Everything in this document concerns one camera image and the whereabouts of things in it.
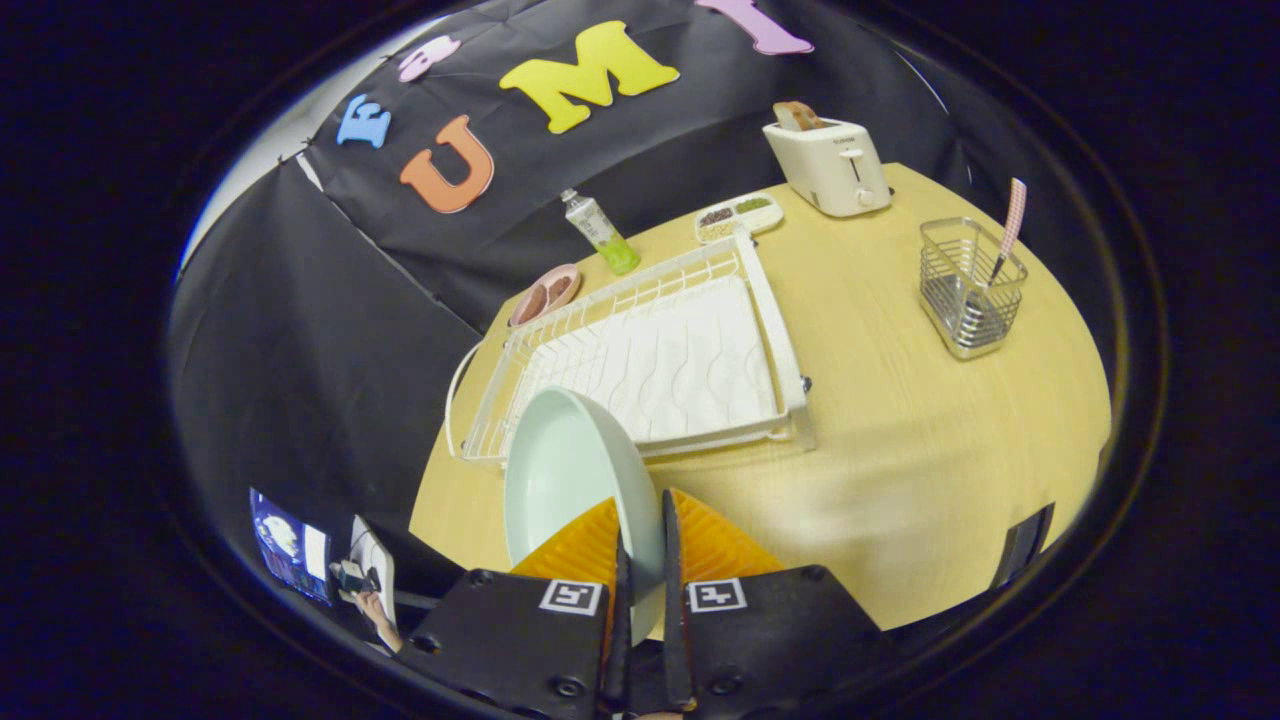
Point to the cream toaster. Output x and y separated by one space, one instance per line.
830 170

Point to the computer monitor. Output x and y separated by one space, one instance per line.
290 545

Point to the pale green plate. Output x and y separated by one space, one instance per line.
570 470

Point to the black backdrop cloth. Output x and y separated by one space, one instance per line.
300 350

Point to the clear bottle with green liquid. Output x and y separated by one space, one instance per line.
600 232

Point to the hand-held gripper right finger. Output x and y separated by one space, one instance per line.
676 640

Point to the pink oval dish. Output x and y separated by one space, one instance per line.
545 297

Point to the white quilted drying mat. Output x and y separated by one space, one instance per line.
680 370

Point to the small black device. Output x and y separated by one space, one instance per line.
352 577

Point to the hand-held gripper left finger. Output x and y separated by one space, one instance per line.
620 640

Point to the white divided snack dish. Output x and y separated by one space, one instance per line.
740 215

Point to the black table clamp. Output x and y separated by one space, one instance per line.
1022 545

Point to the slice of toast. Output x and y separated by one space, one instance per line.
798 116

